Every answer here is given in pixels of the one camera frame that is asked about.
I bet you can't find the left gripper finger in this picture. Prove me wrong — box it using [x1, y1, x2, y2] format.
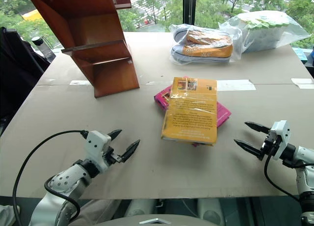
[121, 139, 141, 163]
[107, 129, 123, 141]

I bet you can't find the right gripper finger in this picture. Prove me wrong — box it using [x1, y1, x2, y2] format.
[233, 139, 263, 161]
[244, 122, 271, 135]

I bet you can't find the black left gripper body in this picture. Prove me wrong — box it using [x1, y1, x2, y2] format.
[103, 147, 124, 167]

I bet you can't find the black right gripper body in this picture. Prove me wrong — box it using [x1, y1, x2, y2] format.
[261, 129, 281, 161]

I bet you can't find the pink book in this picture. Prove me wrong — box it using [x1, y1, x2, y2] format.
[154, 85, 232, 148]

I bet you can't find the yellow book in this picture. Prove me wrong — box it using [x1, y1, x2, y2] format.
[160, 76, 219, 147]

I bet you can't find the brown wooden bookshelf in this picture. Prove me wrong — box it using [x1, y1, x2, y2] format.
[24, 0, 141, 99]

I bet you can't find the wide white tape patch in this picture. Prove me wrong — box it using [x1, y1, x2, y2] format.
[216, 79, 257, 92]

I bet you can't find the beige cloth under table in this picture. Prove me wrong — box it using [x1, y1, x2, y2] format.
[68, 199, 121, 226]

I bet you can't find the white rounded shape under table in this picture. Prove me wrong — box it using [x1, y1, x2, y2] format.
[124, 199, 160, 218]
[197, 199, 227, 225]

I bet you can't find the white tape patch at edge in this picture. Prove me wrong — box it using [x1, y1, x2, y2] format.
[290, 77, 314, 90]

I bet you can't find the silver robot torso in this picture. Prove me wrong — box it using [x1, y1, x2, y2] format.
[92, 213, 222, 226]

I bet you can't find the dark object beside table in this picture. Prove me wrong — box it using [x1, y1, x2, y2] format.
[305, 45, 314, 80]

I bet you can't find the blue box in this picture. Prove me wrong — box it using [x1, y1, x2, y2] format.
[292, 46, 308, 64]

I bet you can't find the clear plastic shoe bag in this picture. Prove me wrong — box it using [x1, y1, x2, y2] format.
[168, 23, 244, 66]

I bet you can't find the orange canvas sneaker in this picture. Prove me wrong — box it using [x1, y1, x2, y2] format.
[173, 29, 233, 49]
[171, 43, 234, 64]

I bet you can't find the white and green bagged item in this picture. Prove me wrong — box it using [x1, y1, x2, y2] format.
[241, 16, 290, 52]

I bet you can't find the large clear plastic bag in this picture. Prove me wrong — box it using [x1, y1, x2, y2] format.
[218, 10, 311, 54]

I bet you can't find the clear bottle with black cap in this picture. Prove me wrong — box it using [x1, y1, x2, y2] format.
[31, 36, 56, 63]

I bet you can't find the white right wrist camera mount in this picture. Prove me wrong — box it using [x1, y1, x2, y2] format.
[269, 120, 291, 160]

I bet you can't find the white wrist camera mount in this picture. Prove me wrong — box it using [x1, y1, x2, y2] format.
[269, 120, 291, 160]
[84, 130, 111, 174]

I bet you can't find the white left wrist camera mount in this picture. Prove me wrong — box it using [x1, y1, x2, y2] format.
[84, 130, 111, 174]

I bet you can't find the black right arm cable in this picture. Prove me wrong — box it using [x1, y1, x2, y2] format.
[263, 147, 301, 203]

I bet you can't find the black window frame post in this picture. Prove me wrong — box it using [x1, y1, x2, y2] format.
[183, 0, 197, 26]

